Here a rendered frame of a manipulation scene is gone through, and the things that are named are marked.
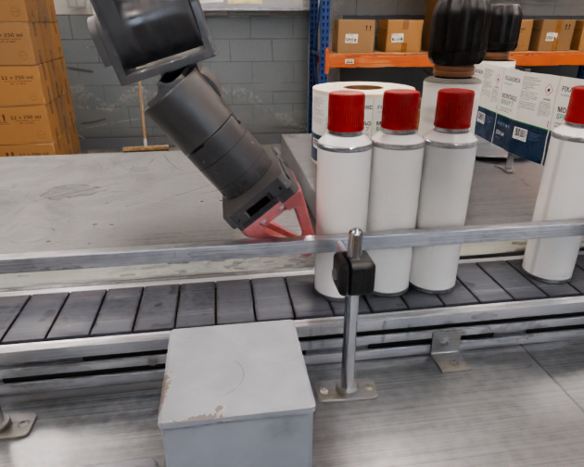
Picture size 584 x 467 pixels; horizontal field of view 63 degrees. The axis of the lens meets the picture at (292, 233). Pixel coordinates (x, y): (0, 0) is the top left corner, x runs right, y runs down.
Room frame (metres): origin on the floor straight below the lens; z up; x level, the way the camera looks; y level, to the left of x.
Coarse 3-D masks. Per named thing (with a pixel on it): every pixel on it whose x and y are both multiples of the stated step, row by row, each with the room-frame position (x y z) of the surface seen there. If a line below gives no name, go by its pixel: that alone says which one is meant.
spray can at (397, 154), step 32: (384, 96) 0.45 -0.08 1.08; (416, 96) 0.44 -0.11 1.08; (384, 128) 0.44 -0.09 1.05; (384, 160) 0.43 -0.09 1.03; (416, 160) 0.43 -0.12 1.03; (384, 192) 0.43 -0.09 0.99; (416, 192) 0.43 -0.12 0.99; (384, 224) 0.43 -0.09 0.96; (384, 256) 0.42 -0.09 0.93; (384, 288) 0.42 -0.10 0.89
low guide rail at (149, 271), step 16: (512, 240) 0.50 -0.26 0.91; (272, 256) 0.46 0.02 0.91; (288, 256) 0.46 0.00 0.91; (304, 256) 0.46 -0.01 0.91; (32, 272) 0.42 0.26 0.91; (48, 272) 0.42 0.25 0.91; (64, 272) 0.43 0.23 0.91; (80, 272) 0.43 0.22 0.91; (96, 272) 0.43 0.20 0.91; (112, 272) 0.43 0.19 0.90; (128, 272) 0.43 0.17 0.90; (144, 272) 0.44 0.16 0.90; (160, 272) 0.44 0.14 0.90; (176, 272) 0.44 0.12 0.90; (192, 272) 0.44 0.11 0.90; (208, 272) 0.45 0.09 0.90
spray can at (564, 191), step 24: (576, 96) 0.47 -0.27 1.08; (576, 120) 0.47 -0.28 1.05; (552, 144) 0.48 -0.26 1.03; (576, 144) 0.45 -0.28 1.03; (552, 168) 0.47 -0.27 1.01; (576, 168) 0.45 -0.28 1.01; (552, 192) 0.46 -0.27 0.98; (576, 192) 0.45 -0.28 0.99; (552, 216) 0.46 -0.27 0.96; (576, 216) 0.45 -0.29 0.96; (528, 240) 0.48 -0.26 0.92; (552, 240) 0.45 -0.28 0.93; (576, 240) 0.45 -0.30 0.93; (528, 264) 0.47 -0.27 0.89; (552, 264) 0.45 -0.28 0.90
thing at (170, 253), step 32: (512, 224) 0.42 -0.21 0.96; (544, 224) 0.42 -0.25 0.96; (576, 224) 0.43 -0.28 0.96; (0, 256) 0.36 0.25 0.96; (32, 256) 0.36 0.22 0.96; (64, 256) 0.36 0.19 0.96; (96, 256) 0.36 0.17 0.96; (128, 256) 0.37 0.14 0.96; (160, 256) 0.37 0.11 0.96; (192, 256) 0.37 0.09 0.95; (224, 256) 0.38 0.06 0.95; (256, 256) 0.38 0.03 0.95
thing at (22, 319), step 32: (128, 288) 0.44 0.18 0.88; (160, 288) 0.44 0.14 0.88; (192, 288) 0.44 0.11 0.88; (224, 288) 0.44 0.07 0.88; (256, 288) 0.44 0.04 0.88; (288, 288) 0.44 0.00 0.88; (480, 288) 0.44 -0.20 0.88; (512, 288) 0.44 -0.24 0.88; (544, 288) 0.44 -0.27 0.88; (576, 288) 0.44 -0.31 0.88; (0, 320) 0.38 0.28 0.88; (32, 320) 0.38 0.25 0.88; (64, 320) 0.38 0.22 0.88; (96, 320) 0.38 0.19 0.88; (128, 320) 0.38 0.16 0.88; (160, 320) 0.38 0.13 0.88; (192, 320) 0.38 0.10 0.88; (224, 320) 0.38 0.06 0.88; (256, 320) 0.39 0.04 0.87
